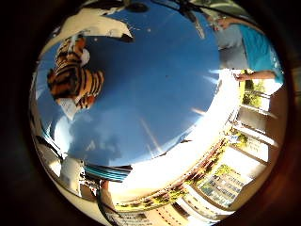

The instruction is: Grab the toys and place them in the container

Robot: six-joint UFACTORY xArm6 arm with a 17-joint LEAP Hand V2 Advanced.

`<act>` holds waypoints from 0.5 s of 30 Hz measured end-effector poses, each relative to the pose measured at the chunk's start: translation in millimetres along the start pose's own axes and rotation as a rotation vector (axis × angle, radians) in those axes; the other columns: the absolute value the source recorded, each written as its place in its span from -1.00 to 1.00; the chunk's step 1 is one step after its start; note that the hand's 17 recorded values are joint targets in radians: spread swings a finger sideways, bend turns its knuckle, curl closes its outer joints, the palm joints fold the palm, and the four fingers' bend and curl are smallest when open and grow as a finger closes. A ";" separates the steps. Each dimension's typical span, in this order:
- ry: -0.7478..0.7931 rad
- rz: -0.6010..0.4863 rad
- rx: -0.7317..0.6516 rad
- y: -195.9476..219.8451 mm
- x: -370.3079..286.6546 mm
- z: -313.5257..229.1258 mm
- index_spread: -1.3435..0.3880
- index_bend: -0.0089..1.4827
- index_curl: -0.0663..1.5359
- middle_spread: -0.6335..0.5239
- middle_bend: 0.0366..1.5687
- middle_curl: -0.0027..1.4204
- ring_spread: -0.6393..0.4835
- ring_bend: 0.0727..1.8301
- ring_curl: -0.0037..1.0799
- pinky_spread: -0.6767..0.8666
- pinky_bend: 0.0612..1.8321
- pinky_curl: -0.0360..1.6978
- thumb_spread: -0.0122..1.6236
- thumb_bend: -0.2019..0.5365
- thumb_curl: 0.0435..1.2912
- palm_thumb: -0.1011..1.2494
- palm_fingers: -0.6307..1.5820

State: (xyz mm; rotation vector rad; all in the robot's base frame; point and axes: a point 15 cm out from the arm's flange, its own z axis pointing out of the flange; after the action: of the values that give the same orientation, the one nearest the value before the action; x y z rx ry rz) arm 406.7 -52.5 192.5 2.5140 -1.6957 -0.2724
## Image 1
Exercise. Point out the tiger plush toy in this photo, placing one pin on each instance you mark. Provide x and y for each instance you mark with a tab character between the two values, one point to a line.
72	78

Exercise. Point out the white plastic container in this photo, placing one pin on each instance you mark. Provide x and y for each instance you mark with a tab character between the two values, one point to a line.
94	23

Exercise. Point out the black round disc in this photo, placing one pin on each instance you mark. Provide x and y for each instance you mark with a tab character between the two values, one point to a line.
136	7

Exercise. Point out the person in teal shirt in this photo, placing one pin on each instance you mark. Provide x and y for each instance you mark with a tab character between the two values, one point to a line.
260	50

